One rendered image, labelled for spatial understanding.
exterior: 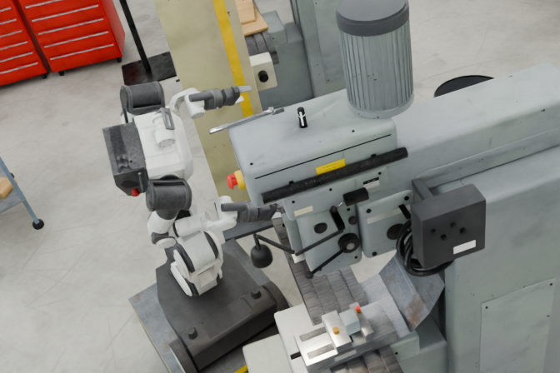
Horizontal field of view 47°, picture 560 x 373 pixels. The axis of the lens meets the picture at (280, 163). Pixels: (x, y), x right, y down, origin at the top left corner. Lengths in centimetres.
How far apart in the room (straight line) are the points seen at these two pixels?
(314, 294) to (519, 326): 80
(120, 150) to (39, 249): 258
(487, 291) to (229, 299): 134
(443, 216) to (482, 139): 37
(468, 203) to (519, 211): 39
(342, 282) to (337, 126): 95
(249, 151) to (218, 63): 189
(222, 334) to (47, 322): 159
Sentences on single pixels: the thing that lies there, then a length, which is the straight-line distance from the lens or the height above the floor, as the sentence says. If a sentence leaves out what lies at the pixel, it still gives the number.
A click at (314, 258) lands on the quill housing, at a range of 217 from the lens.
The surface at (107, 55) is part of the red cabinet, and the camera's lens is 669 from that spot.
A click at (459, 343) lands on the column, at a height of 85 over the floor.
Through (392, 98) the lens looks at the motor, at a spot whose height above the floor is 196.
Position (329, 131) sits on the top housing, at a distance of 189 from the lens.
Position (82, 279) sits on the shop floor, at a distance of 453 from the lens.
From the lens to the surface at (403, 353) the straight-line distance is 265.
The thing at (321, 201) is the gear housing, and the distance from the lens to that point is 198.
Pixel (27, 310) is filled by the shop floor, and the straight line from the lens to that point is 455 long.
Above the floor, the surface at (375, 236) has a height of 145.
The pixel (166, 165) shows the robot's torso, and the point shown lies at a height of 162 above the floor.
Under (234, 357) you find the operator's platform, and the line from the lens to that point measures 326.
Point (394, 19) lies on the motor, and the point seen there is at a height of 220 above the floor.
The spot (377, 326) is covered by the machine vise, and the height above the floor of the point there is 104.
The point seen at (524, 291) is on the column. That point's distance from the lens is 256.
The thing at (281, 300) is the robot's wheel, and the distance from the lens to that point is 318.
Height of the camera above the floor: 303
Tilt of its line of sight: 39 degrees down
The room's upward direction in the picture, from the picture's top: 13 degrees counter-clockwise
